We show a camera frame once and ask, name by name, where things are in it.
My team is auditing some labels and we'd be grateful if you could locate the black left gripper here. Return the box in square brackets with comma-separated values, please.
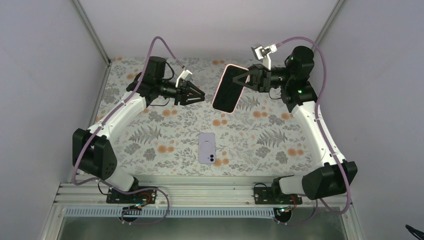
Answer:
[156, 79, 205, 106]

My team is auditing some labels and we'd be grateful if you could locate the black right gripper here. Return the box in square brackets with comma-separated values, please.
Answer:
[231, 63, 293, 93]

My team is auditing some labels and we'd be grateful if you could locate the black smartphone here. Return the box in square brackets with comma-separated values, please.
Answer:
[213, 65, 249, 113]

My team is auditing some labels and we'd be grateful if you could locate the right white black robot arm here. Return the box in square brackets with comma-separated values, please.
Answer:
[232, 45, 358, 204]

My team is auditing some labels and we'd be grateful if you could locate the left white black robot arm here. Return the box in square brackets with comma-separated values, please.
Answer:
[72, 56, 205, 203]

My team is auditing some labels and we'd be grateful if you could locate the floral patterned table mat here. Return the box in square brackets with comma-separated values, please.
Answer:
[112, 58, 316, 177]

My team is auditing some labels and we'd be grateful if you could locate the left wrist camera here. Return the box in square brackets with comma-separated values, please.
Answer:
[175, 69, 193, 89]

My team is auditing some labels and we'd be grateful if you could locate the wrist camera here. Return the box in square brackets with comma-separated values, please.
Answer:
[175, 69, 193, 89]
[251, 44, 278, 70]

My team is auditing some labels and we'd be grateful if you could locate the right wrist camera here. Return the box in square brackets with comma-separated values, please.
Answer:
[251, 44, 278, 70]

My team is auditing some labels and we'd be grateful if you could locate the lavender phone case with ring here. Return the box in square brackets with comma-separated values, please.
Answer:
[198, 132, 217, 165]

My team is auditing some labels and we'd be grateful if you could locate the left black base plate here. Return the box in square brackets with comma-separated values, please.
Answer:
[106, 188, 157, 205]

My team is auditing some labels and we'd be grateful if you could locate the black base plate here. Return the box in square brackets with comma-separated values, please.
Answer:
[253, 183, 303, 205]
[106, 188, 157, 205]

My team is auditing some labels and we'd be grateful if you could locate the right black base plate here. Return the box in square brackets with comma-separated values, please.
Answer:
[253, 183, 303, 205]

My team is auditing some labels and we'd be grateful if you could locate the aluminium corner post right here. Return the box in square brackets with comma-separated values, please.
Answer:
[312, 0, 346, 48]

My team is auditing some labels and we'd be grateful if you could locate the aluminium corner post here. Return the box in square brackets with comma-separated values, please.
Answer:
[71, 0, 111, 66]
[312, 0, 346, 48]

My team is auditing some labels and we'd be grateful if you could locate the aluminium corner post left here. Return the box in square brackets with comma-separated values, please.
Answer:
[71, 0, 111, 66]

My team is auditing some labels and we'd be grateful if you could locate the aluminium rail base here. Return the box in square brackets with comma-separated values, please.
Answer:
[52, 174, 354, 208]

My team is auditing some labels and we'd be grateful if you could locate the grey slotted cable duct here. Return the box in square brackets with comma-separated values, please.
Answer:
[63, 206, 275, 219]

